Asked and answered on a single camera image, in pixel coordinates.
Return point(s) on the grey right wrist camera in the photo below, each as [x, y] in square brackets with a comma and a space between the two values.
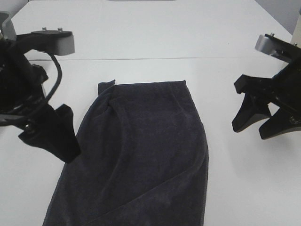
[277, 48]

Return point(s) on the dark navy towel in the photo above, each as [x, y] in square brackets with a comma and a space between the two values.
[144, 161]

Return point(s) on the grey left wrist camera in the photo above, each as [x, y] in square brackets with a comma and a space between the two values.
[56, 42]

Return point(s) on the beige box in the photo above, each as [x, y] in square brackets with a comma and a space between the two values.
[296, 37]

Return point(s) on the grey perforated plastic basket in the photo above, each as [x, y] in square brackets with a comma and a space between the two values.
[7, 31]

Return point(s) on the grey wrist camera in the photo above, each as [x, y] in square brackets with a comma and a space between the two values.
[277, 48]
[56, 42]

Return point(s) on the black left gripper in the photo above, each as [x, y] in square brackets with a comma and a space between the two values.
[22, 98]

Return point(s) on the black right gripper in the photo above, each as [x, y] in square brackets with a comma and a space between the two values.
[283, 89]

